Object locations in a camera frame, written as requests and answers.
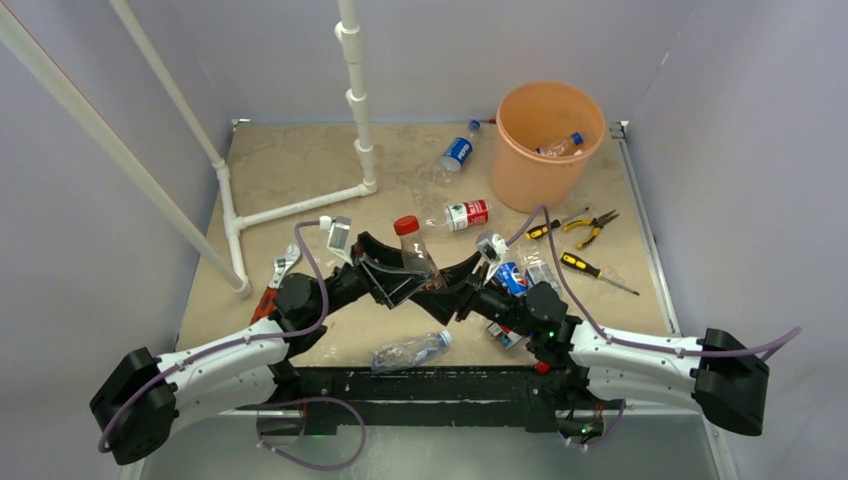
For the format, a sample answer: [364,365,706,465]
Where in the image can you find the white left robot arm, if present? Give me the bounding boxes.
[89,232,434,465]

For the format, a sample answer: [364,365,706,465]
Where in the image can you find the clear white cap bottle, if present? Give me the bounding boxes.
[370,330,453,374]

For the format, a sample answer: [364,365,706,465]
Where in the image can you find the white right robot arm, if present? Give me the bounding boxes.
[412,272,770,436]

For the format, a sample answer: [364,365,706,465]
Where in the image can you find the red blue label bottle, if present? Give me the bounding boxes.
[487,322,550,374]

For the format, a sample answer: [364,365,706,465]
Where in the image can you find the adjustable wrench red handle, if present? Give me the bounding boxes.
[250,244,301,324]

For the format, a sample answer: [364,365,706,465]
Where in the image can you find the purple loop cable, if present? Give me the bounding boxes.
[256,396,368,472]

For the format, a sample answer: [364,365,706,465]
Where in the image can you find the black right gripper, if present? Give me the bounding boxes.
[411,250,534,338]

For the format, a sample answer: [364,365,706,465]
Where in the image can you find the crushed white cap bottle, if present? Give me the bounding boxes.
[518,245,561,295]

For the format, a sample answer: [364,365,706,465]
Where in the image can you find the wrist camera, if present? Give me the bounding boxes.
[319,215,352,264]
[476,230,509,269]

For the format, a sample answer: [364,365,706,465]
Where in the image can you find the red label water bottle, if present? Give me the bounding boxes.
[420,199,494,233]

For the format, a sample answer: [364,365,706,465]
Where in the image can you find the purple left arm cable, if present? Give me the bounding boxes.
[97,220,331,455]

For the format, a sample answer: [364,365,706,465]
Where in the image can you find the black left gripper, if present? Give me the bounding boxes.
[312,233,432,321]

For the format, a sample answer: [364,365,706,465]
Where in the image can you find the small blue Pepsi bottle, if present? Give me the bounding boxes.
[494,261,528,297]

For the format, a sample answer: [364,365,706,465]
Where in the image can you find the red cap clear bottle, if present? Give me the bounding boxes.
[393,215,446,290]

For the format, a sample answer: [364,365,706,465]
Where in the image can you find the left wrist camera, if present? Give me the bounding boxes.
[319,215,352,264]

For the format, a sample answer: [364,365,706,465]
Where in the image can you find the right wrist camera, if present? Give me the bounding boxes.
[476,230,509,269]

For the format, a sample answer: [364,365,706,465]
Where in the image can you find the white PVC pipe frame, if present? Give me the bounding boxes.
[1,1,378,298]

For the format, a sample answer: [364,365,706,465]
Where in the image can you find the large Pepsi bottle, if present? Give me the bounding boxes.
[535,132,584,158]

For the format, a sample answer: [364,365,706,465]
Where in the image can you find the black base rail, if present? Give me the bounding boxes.
[278,366,598,434]

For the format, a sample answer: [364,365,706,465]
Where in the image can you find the orange plastic bin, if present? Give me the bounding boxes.
[491,81,607,213]

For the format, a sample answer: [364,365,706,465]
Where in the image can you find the far blue Pepsi bottle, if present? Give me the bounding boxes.
[441,119,481,172]

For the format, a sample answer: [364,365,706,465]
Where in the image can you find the yellow handled pliers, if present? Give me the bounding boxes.
[563,210,619,250]

